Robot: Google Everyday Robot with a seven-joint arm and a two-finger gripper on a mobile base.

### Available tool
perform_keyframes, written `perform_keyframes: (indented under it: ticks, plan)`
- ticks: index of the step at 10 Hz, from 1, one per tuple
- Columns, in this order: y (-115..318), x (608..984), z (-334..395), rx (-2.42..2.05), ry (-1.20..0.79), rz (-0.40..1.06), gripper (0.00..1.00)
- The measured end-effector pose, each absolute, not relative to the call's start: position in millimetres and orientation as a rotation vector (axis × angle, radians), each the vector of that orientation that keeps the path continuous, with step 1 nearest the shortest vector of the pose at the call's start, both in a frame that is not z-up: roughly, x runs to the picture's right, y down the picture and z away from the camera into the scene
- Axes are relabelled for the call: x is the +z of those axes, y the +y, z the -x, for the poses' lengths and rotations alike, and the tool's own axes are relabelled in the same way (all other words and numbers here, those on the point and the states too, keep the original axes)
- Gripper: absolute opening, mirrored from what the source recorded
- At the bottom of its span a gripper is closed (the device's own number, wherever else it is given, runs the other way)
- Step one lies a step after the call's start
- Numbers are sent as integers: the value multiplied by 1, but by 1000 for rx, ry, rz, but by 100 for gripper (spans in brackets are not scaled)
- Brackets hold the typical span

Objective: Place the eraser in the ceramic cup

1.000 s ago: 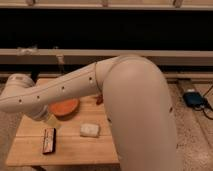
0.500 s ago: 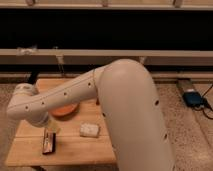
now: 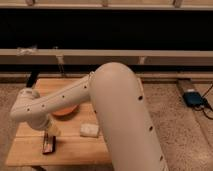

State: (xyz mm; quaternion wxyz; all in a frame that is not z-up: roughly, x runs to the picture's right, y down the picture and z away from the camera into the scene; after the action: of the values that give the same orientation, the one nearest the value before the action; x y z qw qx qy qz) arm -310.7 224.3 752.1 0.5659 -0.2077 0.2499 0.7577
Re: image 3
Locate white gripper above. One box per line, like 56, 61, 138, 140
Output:
30, 117, 61, 136

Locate black rectangular eraser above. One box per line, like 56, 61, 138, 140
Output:
42, 133, 56, 155

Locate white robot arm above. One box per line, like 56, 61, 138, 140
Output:
10, 62, 169, 171

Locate orange ceramic bowl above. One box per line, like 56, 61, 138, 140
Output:
52, 105, 78, 117

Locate wooden table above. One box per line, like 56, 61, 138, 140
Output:
5, 77, 148, 167

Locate white sponge block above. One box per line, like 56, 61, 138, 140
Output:
80, 123, 99, 137

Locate blue device on floor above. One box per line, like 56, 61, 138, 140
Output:
183, 89, 204, 107

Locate black cable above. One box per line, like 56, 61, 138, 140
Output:
194, 83, 213, 120

